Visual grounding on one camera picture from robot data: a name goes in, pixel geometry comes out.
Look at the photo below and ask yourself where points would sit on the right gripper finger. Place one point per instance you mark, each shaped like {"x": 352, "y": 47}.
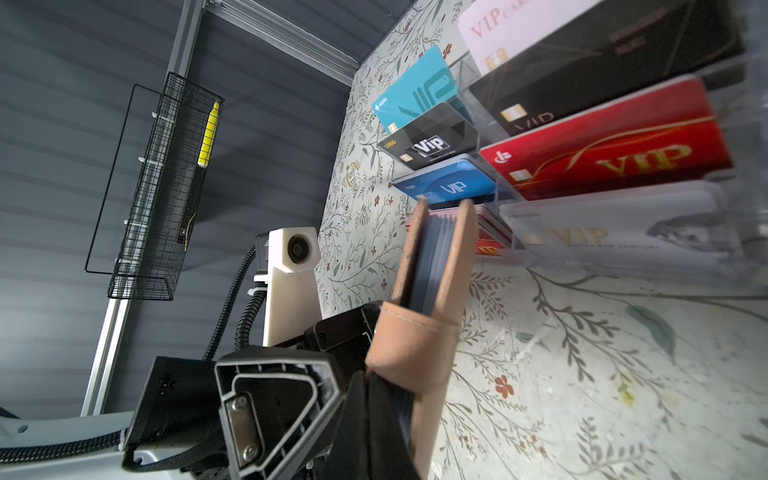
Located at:
{"x": 369, "y": 442}

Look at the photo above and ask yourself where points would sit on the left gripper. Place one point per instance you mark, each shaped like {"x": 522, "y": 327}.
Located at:
{"x": 257, "y": 413}

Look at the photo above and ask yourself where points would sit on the pink leather card wallet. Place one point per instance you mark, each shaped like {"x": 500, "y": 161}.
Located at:
{"x": 417, "y": 332}

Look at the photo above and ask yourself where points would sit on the clear acrylic card holder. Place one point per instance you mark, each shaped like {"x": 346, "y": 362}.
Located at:
{"x": 737, "y": 91}

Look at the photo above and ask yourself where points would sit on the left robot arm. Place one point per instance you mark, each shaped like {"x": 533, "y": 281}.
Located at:
{"x": 91, "y": 447}

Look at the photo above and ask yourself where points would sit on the blue VIP card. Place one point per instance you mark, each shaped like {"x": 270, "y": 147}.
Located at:
{"x": 448, "y": 181}

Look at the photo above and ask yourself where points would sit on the black VIP card left column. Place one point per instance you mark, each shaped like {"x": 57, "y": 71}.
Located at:
{"x": 439, "y": 134}

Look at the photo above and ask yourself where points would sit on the teal VIP card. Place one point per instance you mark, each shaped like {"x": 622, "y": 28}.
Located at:
{"x": 425, "y": 84}

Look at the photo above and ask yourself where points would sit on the white VIP card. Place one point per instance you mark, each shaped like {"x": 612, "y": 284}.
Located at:
{"x": 680, "y": 227}

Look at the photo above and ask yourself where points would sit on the red VIP card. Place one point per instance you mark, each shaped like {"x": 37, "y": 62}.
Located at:
{"x": 662, "y": 134}

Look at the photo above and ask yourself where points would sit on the pink VIP card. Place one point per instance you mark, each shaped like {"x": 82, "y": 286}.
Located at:
{"x": 495, "y": 31}

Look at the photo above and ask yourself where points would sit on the black card right column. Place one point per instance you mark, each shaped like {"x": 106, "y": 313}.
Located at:
{"x": 611, "y": 50}

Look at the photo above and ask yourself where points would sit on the yellow marker pen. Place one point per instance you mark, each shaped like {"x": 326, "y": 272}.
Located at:
{"x": 206, "y": 147}

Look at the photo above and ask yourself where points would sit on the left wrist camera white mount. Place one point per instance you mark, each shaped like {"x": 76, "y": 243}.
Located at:
{"x": 287, "y": 259}

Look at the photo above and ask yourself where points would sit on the black wire basket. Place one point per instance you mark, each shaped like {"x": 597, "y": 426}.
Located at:
{"x": 166, "y": 199}

